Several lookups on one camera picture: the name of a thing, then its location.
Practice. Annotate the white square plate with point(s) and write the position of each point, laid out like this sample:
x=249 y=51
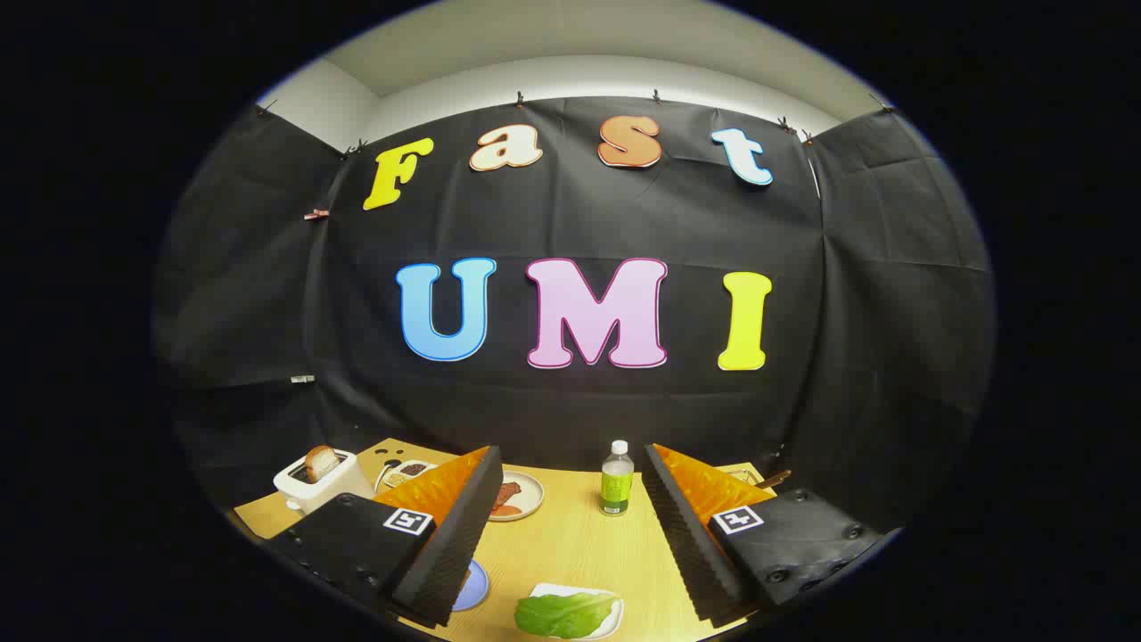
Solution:
x=579 y=589

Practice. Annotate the cream round plate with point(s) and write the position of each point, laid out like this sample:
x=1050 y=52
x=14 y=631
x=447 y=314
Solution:
x=532 y=495

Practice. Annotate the black backdrop cloth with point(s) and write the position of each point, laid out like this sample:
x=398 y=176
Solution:
x=553 y=223

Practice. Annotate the orange carrot slice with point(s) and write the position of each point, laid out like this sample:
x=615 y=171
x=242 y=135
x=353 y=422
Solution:
x=508 y=512

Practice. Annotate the white toaster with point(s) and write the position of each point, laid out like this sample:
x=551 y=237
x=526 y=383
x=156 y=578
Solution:
x=334 y=489

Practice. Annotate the blue round plate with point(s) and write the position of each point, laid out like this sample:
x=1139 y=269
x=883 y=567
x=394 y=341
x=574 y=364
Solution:
x=474 y=588

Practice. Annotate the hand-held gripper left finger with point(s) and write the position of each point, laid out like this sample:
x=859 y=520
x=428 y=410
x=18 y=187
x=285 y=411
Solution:
x=455 y=544

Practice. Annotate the green lettuce leaf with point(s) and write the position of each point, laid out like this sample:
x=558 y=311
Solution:
x=562 y=615

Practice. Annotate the brown crust bread slice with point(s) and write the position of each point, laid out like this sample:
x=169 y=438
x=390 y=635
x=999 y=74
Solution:
x=321 y=464

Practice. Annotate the large brown meat piece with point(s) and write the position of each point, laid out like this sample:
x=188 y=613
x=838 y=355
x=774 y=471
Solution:
x=506 y=495

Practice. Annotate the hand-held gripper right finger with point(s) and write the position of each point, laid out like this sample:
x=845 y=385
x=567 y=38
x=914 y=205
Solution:
x=686 y=544

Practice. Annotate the white divided tray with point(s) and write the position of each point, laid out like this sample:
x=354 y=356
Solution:
x=410 y=470

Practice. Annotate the green label drink bottle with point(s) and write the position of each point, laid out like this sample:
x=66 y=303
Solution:
x=616 y=486

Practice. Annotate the pile of dark red beans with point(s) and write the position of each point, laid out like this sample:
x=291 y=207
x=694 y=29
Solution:
x=412 y=468

